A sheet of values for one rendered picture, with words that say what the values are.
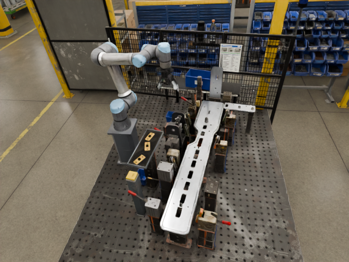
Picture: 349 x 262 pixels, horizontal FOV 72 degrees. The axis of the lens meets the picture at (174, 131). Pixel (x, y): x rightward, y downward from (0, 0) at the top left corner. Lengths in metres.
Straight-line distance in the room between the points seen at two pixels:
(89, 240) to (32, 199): 1.54
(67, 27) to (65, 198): 2.48
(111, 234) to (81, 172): 1.56
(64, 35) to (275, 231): 3.81
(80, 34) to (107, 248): 3.16
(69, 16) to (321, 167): 3.96
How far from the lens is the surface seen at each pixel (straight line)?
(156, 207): 1.55
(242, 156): 2.32
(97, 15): 3.93
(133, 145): 2.11
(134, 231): 1.91
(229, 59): 2.58
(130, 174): 1.60
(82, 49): 4.27
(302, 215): 2.95
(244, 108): 2.37
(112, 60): 1.69
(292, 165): 3.36
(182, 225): 1.55
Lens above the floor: 2.39
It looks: 42 degrees down
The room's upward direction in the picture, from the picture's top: 4 degrees counter-clockwise
